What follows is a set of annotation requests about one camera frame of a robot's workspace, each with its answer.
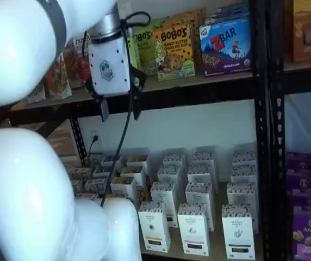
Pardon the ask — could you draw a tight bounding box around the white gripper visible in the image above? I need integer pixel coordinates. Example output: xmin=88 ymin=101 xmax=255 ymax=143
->
xmin=87 ymin=34 xmax=143 ymax=122

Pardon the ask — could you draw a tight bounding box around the white box yellow stripe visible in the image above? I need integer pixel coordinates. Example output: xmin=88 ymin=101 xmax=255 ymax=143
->
xmin=138 ymin=201 xmax=172 ymax=253
xmin=163 ymin=153 xmax=186 ymax=169
xmin=157 ymin=165 xmax=185 ymax=186
xmin=150 ymin=181 xmax=178 ymax=228

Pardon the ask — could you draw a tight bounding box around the white yellow granola box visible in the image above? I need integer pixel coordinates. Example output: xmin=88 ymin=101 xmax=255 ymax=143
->
xmin=110 ymin=176 xmax=148 ymax=212
xmin=126 ymin=154 xmax=149 ymax=169
xmin=120 ymin=166 xmax=146 ymax=181

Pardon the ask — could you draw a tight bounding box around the blue cereal box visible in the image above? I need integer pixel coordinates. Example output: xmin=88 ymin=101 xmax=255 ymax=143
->
xmin=101 ymin=155 xmax=121 ymax=167
xmin=92 ymin=165 xmax=112 ymax=179
xmin=84 ymin=178 xmax=108 ymax=192

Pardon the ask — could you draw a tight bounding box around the green Bobo's apple pie box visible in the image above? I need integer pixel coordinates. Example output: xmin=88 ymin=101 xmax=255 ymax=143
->
xmin=127 ymin=26 xmax=158 ymax=77
xmin=150 ymin=15 xmax=172 ymax=32

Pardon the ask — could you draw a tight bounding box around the yellow Bobo's peanut butter box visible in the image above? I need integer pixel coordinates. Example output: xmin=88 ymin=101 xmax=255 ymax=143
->
xmin=171 ymin=7 xmax=207 ymax=29
xmin=152 ymin=23 xmax=196 ymax=82

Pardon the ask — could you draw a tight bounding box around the black metal shelf rack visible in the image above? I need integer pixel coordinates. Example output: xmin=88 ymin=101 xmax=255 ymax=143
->
xmin=269 ymin=0 xmax=311 ymax=261
xmin=8 ymin=0 xmax=272 ymax=261

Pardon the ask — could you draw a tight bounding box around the white box pink stripe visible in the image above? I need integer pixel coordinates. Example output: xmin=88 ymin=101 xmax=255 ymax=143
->
xmin=185 ymin=181 xmax=215 ymax=232
xmin=194 ymin=151 xmax=216 ymax=167
xmin=187 ymin=163 xmax=218 ymax=186
xmin=177 ymin=203 xmax=211 ymax=257

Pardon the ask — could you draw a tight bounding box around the blue Zbar box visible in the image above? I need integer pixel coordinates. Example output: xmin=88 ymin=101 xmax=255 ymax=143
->
xmin=204 ymin=2 xmax=251 ymax=27
xmin=198 ymin=19 xmax=253 ymax=78

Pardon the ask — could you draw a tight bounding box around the white box green stripe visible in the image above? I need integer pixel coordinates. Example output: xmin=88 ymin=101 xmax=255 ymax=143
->
xmin=232 ymin=151 xmax=257 ymax=167
xmin=226 ymin=182 xmax=258 ymax=208
xmin=231 ymin=164 xmax=258 ymax=186
xmin=221 ymin=204 xmax=256 ymax=260

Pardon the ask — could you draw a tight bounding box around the purple Annie's box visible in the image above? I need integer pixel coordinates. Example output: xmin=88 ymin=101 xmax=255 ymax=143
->
xmin=285 ymin=168 xmax=311 ymax=191
xmin=292 ymin=210 xmax=311 ymax=261
xmin=287 ymin=187 xmax=311 ymax=215
xmin=285 ymin=152 xmax=311 ymax=172

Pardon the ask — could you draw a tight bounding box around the red label granola bag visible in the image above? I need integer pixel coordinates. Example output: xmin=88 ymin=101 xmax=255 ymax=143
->
xmin=72 ymin=37 xmax=91 ymax=84

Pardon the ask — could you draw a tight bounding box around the white granola bag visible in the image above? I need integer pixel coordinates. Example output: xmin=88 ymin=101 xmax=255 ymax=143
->
xmin=23 ymin=81 xmax=47 ymax=104
xmin=62 ymin=40 xmax=77 ymax=89

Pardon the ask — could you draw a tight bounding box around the orange label granola bag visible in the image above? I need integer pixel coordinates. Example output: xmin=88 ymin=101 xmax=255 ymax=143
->
xmin=45 ymin=53 xmax=72 ymax=100

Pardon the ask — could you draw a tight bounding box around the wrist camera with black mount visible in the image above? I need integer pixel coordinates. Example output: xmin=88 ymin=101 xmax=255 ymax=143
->
xmin=129 ymin=66 xmax=147 ymax=94

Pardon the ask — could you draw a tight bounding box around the black plug with cord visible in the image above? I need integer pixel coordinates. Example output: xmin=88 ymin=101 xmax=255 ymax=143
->
xmin=88 ymin=134 xmax=99 ymax=160

